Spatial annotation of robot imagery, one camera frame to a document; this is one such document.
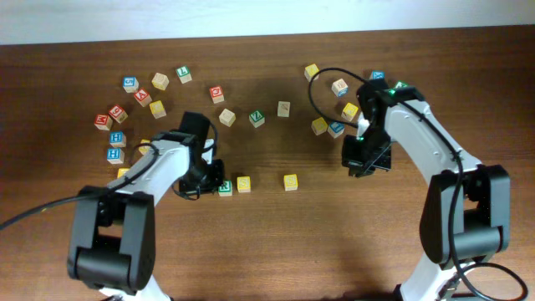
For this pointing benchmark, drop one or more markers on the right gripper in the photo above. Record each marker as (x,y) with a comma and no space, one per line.
(357,165)

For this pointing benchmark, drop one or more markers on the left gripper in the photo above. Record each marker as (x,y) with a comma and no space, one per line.
(216,165)

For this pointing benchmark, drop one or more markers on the green R block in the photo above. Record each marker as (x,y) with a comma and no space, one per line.
(225,189)

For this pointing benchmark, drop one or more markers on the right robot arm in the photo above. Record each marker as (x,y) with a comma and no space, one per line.
(466,215)

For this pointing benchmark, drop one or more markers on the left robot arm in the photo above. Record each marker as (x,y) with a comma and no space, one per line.
(112,246)

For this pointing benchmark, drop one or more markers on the blue L block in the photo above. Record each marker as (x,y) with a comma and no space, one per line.
(336,129)

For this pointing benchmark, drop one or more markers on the yellow E block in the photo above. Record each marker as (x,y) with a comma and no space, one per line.
(319,126)

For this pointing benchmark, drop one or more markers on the plain wood block centre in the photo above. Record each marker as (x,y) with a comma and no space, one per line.
(227,117)

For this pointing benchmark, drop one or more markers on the yellow O block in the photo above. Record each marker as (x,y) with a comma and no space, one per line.
(145,146)

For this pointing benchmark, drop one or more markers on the wood block blue D side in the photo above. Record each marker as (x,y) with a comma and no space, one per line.
(339,87)

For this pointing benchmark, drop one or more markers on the green J block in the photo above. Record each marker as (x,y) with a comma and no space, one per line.
(401,84)

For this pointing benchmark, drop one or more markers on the blue X block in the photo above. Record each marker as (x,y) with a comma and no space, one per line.
(377,74)

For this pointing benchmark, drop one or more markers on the green Z block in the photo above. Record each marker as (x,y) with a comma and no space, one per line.
(257,118)

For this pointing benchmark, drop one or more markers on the yellow block upper left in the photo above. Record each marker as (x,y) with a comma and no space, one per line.
(157,109)

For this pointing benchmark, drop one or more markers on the yellow C block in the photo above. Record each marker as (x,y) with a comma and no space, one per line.
(122,171)

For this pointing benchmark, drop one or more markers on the red G block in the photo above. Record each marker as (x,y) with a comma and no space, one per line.
(216,94)

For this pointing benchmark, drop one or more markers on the blue H block lower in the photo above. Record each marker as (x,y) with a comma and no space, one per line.
(115,156)

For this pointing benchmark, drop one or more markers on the blue h block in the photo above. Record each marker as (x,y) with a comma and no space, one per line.
(117,139)
(115,156)

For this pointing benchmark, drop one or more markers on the blue H block upper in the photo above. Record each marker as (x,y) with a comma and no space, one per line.
(117,139)

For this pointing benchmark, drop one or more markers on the plain wood block picture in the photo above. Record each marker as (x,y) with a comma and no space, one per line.
(284,109)

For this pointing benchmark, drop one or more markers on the yellow block top right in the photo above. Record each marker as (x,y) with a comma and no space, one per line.
(310,71)

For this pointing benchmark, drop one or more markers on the red A block upper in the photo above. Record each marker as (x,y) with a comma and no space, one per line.
(143,97)

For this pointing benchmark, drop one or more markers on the green L block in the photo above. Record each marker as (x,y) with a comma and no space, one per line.
(184,74)

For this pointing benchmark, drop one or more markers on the plain wood yellow-sided block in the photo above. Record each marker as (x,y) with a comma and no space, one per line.
(160,81)

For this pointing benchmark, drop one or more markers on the red 9 block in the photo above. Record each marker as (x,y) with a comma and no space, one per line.
(118,114)

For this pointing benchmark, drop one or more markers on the red M block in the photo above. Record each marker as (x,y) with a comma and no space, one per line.
(103,122)

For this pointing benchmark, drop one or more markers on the blue S block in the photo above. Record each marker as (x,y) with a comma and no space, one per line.
(130,84)

